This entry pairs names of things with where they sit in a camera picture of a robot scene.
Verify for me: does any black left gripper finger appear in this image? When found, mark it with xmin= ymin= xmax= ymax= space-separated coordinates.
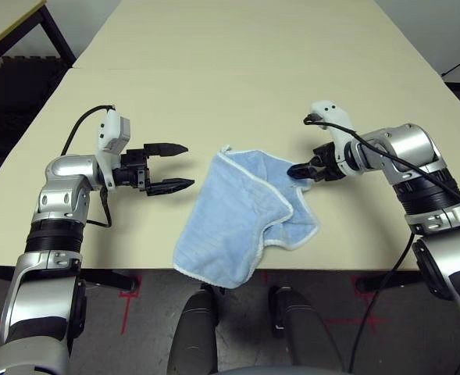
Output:
xmin=145 ymin=178 xmax=196 ymax=197
xmin=143 ymin=142 xmax=189 ymax=159

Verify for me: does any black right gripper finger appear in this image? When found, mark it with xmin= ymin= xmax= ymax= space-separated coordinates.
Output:
xmin=291 ymin=155 xmax=322 ymax=170
xmin=287 ymin=166 xmax=321 ymax=180

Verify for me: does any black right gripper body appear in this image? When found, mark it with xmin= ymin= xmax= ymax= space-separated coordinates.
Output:
xmin=311 ymin=142 xmax=348 ymax=184

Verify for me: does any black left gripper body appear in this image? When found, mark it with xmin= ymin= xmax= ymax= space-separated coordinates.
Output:
xmin=112 ymin=147 xmax=151 ymax=192

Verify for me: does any light blue towel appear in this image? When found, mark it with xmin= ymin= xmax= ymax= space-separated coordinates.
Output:
xmin=173 ymin=144 xmax=319 ymax=290

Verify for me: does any black foam floor mat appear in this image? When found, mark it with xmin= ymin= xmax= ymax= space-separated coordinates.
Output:
xmin=0 ymin=54 xmax=76 ymax=157

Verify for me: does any side table with black legs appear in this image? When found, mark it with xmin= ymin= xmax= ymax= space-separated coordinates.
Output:
xmin=0 ymin=0 xmax=77 ymax=81

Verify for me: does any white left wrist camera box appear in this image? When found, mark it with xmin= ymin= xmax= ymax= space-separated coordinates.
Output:
xmin=94 ymin=109 xmax=132 ymax=191

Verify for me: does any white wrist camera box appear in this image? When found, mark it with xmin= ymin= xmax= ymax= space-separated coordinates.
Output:
xmin=309 ymin=100 xmax=359 ymax=177
xmin=94 ymin=109 xmax=132 ymax=191

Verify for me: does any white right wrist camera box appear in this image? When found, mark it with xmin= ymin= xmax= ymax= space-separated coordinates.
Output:
xmin=309 ymin=100 xmax=359 ymax=177

